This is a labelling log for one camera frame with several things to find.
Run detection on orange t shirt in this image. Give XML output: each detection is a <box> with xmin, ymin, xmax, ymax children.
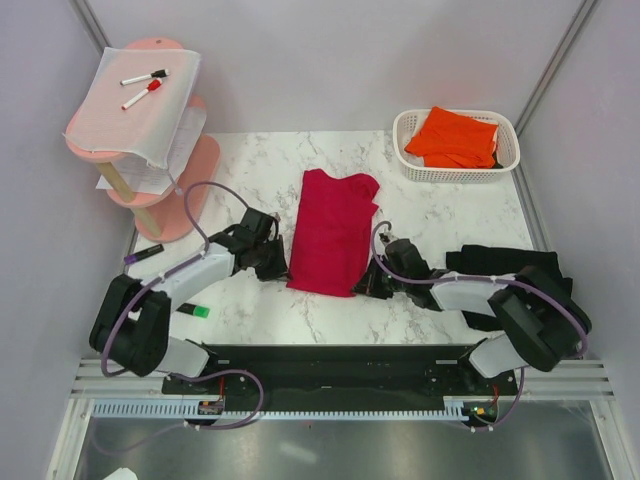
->
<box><xmin>404</xmin><ymin>107</ymin><xmax>498</xmax><ymax>169</ymax></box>

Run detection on aluminium frame rail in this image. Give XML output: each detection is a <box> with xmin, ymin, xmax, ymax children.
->
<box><xmin>70</xmin><ymin>359</ymin><xmax>614</xmax><ymax>401</ymax></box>

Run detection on white mesh cloth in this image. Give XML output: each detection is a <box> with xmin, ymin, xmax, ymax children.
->
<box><xmin>66</xmin><ymin>48</ymin><xmax>201</xmax><ymax>170</ymax></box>

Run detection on white plastic basket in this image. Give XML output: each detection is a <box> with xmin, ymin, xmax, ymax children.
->
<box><xmin>393</xmin><ymin>107</ymin><xmax>521</xmax><ymax>184</ymax></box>

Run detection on red t shirt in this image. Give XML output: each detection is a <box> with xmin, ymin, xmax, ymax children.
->
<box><xmin>287</xmin><ymin>169</ymin><xmax>380</xmax><ymax>298</ymax></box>

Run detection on black capped whiteboard marker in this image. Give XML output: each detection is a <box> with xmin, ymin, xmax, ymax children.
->
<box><xmin>119</xmin><ymin>69</ymin><xmax>170</xmax><ymax>86</ymax></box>

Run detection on white slotted cable duct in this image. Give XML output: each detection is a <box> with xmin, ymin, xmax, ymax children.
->
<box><xmin>91</xmin><ymin>398</ymin><xmax>469</xmax><ymax>422</ymax></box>

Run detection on black t shirt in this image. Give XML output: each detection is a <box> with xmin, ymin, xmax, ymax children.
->
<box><xmin>445</xmin><ymin>243</ymin><xmax>575</xmax><ymax>332</ymax></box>

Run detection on red capped whiteboard marker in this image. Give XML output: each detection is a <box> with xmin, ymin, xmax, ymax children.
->
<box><xmin>121</xmin><ymin>78</ymin><xmax>163</xmax><ymax>111</ymax></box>

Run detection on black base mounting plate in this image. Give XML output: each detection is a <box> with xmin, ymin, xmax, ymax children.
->
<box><xmin>162</xmin><ymin>345</ymin><xmax>517</xmax><ymax>411</ymax></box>

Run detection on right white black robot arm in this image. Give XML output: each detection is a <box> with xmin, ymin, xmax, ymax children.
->
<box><xmin>353</xmin><ymin>234</ymin><xmax>591</xmax><ymax>394</ymax></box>

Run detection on white paper sheets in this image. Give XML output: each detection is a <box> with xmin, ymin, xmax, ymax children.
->
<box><xmin>115</xmin><ymin>107</ymin><xmax>207</xmax><ymax>195</ymax></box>

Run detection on purple cable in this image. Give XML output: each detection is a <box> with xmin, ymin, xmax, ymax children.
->
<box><xmin>89</xmin><ymin>181</ymin><xmax>266</xmax><ymax>455</ymax></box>
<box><xmin>370</xmin><ymin>220</ymin><xmax>590</xmax><ymax>434</ymax></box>

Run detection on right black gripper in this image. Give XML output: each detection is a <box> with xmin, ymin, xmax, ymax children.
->
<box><xmin>351</xmin><ymin>254</ymin><xmax>410</xmax><ymax>300</ymax></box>

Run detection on crumpled white paper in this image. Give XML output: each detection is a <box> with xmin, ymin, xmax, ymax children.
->
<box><xmin>103</xmin><ymin>467</ymin><xmax>138</xmax><ymax>480</ymax></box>

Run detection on green capped marker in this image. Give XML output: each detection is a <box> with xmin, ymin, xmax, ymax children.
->
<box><xmin>176</xmin><ymin>303</ymin><xmax>210</xmax><ymax>319</ymax></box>

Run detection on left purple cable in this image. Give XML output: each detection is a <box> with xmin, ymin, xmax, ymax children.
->
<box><xmin>89</xmin><ymin>181</ymin><xmax>266</xmax><ymax>455</ymax></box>

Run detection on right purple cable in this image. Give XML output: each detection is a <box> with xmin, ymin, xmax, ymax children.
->
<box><xmin>370</xmin><ymin>220</ymin><xmax>590</xmax><ymax>434</ymax></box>

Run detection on pink tiered shelf stand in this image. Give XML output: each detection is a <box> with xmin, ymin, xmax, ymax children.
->
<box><xmin>66</xmin><ymin>37</ymin><xmax>220</xmax><ymax>243</ymax></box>

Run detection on purple capped marker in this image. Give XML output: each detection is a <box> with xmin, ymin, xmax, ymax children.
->
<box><xmin>124</xmin><ymin>244</ymin><xmax>164</xmax><ymax>265</ymax></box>

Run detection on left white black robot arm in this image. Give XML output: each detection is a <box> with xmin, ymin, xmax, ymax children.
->
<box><xmin>89</xmin><ymin>208</ymin><xmax>289</xmax><ymax>393</ymax></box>

